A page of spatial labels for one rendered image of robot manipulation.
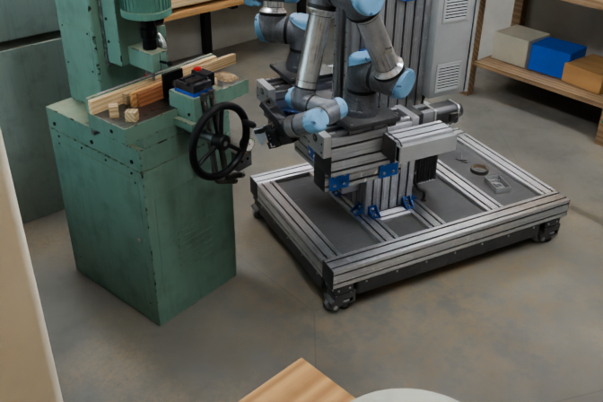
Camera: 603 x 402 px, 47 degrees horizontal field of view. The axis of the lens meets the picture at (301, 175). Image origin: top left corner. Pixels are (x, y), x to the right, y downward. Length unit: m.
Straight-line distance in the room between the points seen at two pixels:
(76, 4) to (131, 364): 1.35
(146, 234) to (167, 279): 0.24
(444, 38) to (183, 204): 1.23
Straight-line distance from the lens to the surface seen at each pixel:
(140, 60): 2.60
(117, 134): 2.44
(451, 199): 3.34
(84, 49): 2.73
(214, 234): 2.90
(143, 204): 2.58
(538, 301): 3.17
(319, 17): 2.31
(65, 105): 2.88
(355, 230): 3.05
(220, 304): 2.98
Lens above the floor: 1.93
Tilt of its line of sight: 30 degrees down
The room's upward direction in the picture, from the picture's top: 1 degrees clockwise
